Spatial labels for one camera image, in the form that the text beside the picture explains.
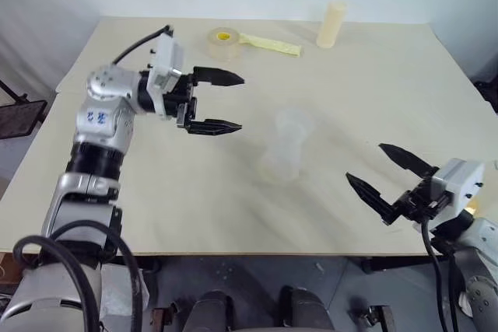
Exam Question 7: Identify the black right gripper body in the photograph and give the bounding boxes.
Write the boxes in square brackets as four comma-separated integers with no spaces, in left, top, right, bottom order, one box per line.
[391,175,449,222]

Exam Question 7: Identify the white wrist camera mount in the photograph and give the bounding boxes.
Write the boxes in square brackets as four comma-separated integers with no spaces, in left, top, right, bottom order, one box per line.
[146,30,184,121]
[430,158,486,229]

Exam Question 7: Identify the dark object at wall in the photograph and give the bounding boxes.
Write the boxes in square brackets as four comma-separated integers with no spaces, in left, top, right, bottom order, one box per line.
[472,78,498,116]

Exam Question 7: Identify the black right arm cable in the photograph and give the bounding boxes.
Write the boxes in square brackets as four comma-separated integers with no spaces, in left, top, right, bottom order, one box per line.
[421,218,470,332]

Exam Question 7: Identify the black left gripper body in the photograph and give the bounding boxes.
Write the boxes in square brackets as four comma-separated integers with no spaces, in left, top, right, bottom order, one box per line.
[162,72,212,129]

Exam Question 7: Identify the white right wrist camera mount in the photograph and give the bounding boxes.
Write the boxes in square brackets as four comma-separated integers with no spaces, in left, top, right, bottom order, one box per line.
[430,158,486,229]

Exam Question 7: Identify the clear plastic cup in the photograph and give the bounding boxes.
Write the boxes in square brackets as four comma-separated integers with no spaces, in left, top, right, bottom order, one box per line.
[258,107,317,186]

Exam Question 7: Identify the cream cylindrical bottle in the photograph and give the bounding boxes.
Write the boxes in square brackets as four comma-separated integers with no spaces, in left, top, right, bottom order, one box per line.
[315,0,349,50]

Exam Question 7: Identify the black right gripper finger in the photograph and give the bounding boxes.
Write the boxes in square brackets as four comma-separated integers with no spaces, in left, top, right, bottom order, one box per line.
[378,143,440,182]
[345,171,402,227]

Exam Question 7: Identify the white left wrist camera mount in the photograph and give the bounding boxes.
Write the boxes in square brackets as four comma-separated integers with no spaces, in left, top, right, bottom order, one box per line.
[146,30,184,121]

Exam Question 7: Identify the black metal rack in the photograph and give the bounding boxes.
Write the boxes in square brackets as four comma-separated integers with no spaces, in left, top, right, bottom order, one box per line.
[0,78,49,141]

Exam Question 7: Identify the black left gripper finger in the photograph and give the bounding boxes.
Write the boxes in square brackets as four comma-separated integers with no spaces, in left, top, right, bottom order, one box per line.
[192,66,247,88]
[176,98,244,137]

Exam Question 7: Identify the clear tape roll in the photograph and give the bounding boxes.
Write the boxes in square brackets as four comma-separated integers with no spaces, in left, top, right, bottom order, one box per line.
[205,26,241,62]

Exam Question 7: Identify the clear plastic bag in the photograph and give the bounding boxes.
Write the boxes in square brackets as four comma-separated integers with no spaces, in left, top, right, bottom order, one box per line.
[100,263,150,318]

